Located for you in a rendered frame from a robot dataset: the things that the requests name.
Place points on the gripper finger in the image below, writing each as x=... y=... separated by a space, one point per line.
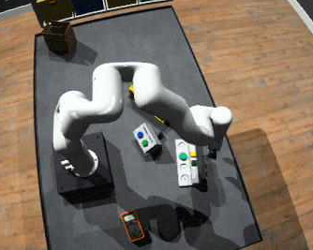
x=212 y=155

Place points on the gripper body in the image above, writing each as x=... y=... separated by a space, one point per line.
x=215 y=145

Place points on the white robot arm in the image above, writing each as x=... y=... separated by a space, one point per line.
x=108 y=104

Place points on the orange digital multimeter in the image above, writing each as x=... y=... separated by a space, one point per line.
x=133 y=226

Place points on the white button panel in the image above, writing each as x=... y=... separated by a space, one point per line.
x=147 y=139

